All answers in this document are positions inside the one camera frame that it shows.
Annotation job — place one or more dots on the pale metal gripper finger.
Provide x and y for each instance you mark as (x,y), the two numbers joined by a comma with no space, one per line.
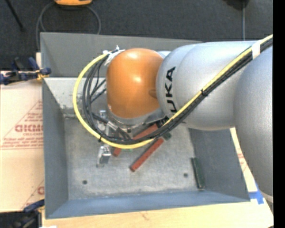
(99,157)
(106,155)

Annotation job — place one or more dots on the grey metal bin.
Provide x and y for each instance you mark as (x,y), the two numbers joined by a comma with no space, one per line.
(123,179)

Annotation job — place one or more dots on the red-brown flat block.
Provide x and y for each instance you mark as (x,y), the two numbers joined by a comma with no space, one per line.
(146,132)
(146,155)

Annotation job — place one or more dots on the brown cardboard board red print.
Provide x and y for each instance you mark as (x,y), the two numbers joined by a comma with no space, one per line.
(19,132)

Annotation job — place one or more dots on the dark green flat block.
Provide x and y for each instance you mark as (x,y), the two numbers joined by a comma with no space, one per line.
(198,173)

